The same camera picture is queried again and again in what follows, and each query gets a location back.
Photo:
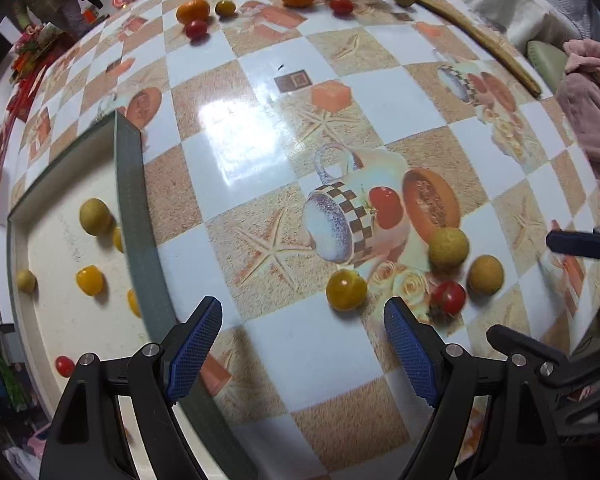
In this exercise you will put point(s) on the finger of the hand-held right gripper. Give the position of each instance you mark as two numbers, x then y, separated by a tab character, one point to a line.
572	244

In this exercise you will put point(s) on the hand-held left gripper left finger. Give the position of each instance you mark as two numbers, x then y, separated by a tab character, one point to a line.
192	350

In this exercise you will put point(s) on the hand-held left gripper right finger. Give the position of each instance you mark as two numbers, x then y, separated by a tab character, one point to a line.
411	355

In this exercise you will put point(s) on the yellow cherry tomato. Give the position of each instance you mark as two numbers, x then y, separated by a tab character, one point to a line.
118	240
90	280
133	303
346	289

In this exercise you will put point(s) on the red cherry tomato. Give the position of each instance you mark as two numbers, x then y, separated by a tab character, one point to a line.
196	29
64	366
341	5
448	298

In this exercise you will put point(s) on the white tray with green rim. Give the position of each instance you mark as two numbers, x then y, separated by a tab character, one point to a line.
130	210

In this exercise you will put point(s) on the pink fleece robe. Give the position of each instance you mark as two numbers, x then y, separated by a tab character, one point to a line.
592	105

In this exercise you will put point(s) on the green leather chair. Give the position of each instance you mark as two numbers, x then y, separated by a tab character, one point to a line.
545	59

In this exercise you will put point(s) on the long wooden paddle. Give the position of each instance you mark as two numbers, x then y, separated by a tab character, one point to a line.
480	40

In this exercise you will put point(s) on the white fringed throw blanket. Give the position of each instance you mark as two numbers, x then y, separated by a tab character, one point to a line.
500	7

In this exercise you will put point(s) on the yellow-green cherry tomato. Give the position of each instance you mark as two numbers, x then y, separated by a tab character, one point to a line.
225	7

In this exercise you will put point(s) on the colourful floral bundle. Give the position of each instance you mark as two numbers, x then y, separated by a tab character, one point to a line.
35	42

